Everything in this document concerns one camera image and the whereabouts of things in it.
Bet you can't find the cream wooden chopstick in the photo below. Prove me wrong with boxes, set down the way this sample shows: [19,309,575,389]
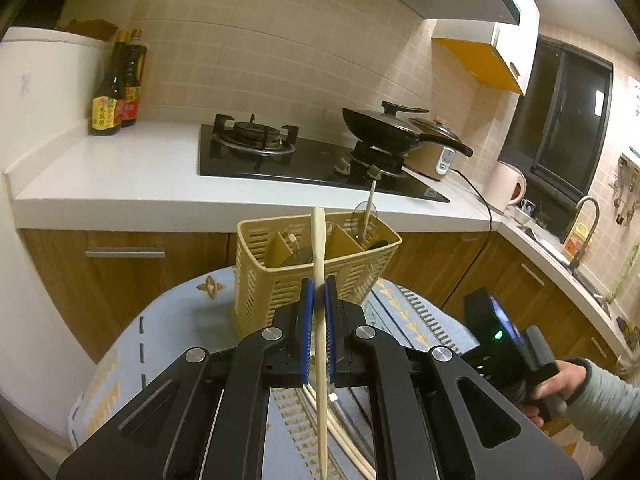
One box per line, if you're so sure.
[311,207,329,479]

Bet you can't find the grey sleeved right forearm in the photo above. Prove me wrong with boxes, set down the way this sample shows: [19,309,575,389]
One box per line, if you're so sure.
[565,358,639,460]

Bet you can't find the person's right hand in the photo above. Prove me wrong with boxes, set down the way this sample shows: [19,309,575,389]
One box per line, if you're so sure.
[520,360,587,428]

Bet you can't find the cream chopstick on table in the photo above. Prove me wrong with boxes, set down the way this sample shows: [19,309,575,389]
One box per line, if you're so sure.
[326,410,376,480]
[326,392,376,480]

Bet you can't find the light blue patterned tablecloth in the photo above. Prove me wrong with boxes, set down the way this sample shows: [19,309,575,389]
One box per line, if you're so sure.
[58,269,582,479]

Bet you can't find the beige plastic utensil basket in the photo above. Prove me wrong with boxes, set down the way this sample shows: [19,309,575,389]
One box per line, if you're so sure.
[232,210,402,336]

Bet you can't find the steel sink faucet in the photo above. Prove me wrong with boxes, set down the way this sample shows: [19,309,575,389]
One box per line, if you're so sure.
[561,195,601,273]

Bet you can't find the white electric kettle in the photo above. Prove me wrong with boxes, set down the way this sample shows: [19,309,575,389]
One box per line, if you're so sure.
[484,160,527,212]

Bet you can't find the wooden base cabinets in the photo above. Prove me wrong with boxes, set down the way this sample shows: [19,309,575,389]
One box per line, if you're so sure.
[22,230,626,370]

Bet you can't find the pink rice cooker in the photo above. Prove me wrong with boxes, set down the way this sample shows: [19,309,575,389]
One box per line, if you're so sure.
[405,117,459,181]

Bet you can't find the black gas stove top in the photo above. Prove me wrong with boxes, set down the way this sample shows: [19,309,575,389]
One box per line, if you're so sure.
[198,114,449,204]

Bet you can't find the dark window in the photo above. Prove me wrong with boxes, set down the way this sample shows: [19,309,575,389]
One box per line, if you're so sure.
[499,37,614,206]

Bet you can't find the black frying pan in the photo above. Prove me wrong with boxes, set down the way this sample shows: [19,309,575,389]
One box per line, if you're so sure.
[343,101,473,157]

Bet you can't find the dark soy sauce bottle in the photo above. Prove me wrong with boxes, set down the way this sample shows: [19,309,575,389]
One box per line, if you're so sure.
[91,30,127,136]

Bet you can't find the white refrigerator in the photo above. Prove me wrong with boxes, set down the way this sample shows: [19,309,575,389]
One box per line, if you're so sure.
[1,27,111,438]

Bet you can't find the clear ladle wooden handle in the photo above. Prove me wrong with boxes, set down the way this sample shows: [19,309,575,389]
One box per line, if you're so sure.
[350,180,376,247]

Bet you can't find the black power cable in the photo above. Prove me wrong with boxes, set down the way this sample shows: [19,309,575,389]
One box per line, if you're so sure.
[449,167,496,248]

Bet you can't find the white wall cabinet orange underside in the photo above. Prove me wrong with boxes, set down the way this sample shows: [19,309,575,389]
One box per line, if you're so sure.
[432,0,540,96]

